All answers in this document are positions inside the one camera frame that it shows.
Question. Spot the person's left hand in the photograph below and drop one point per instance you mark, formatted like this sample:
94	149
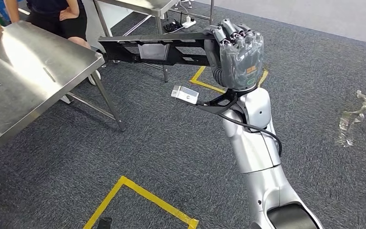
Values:
67	15

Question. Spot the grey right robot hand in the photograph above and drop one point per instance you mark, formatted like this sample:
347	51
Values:
239	63

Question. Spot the long black plastic panel part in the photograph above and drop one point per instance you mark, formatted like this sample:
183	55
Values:
119	52

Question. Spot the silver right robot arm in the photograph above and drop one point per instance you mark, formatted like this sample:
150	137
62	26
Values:
255	148

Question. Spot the person's left forearm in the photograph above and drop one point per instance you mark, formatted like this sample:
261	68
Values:
74	4

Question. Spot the person's right forearm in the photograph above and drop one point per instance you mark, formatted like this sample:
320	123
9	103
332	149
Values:
12	11

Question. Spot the large steel workbench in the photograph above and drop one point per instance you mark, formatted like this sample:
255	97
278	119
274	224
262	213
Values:
18	69

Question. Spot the person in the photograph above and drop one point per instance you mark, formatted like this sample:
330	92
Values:
53	19

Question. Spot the white power strip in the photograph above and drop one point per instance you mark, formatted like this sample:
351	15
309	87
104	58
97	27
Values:
189	23

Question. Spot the crumpled clear plastic wrap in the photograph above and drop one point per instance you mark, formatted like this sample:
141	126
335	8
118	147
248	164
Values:
347	120

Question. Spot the black camera bracket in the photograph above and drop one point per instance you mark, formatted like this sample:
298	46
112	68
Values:
221	104

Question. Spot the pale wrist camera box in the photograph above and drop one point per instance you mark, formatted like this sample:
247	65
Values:
184	94

